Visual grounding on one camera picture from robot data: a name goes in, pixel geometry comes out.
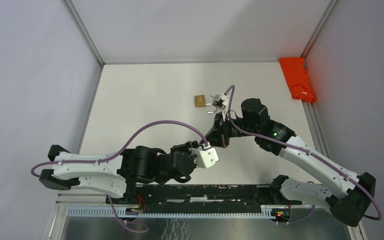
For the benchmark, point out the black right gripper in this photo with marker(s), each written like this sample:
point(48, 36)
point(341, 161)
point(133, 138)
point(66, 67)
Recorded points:
point(218, 136)

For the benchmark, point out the large brass padlock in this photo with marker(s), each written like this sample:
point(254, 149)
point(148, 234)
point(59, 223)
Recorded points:
point(200, 101)

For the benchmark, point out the silver key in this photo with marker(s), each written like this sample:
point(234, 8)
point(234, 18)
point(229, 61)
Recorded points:
point(214, 98)

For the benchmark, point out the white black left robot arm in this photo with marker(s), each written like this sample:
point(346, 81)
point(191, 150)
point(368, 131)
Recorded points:
point(118, 178)

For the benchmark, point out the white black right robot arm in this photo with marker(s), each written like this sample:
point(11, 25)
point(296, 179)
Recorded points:
point(344, 193)

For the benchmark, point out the orange folded cloth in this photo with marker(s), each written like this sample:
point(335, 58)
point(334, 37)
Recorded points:
point(297, 79)

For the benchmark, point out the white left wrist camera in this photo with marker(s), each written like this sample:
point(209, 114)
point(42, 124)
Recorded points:
point(205, 156)

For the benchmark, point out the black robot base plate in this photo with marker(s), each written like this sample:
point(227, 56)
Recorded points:
point(204, 199)

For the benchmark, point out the aluminium corner frame rail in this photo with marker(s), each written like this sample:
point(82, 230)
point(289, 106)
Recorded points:
point(319, 28)

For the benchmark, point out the left aluminium frame rail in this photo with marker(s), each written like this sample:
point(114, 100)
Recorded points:
point(75, 15)

